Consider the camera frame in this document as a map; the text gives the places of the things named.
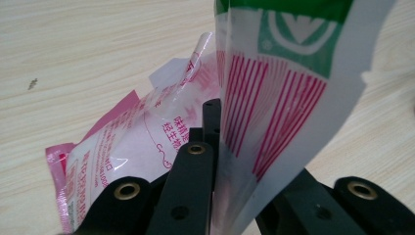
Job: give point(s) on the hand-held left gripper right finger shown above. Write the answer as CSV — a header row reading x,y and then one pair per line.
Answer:
x,y
303,209

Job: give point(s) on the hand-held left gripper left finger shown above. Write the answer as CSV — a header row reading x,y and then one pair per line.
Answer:
x,y
186,196

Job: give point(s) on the pink and white plastic bag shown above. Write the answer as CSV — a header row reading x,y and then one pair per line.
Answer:
x,y
277,98

